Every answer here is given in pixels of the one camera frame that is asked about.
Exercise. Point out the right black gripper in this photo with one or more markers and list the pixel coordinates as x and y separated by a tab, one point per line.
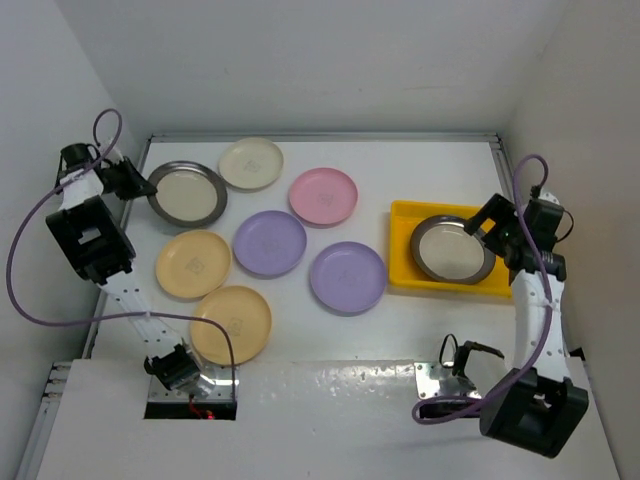
496	209

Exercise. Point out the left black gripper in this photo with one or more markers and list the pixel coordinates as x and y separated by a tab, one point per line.
133	179

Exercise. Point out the steel rimmed plate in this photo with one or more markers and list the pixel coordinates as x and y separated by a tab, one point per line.
446	253
188	194

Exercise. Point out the yellow plastic plate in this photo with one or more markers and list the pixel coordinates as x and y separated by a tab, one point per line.
193	264
245	316

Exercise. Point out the cream plastic plate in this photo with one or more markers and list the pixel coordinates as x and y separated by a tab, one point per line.
251	164

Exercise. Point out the purple plastic plate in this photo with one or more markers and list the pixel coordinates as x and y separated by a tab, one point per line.
270	243
348	277

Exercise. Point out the pink plastic plate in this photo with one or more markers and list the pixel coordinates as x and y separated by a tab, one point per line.
323	196

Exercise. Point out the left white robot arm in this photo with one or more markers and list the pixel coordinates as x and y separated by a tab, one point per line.
99	251

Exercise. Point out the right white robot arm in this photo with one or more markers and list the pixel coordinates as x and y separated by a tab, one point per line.
535	406

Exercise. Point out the yellow plastic bin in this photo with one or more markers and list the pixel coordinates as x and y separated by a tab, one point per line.
403	270

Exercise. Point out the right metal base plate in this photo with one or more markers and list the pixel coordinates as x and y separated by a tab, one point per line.
433	380

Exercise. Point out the metal base plate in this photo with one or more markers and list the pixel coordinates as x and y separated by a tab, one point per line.
213	385
433	380

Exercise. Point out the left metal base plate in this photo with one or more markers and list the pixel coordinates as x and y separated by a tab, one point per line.
213	385

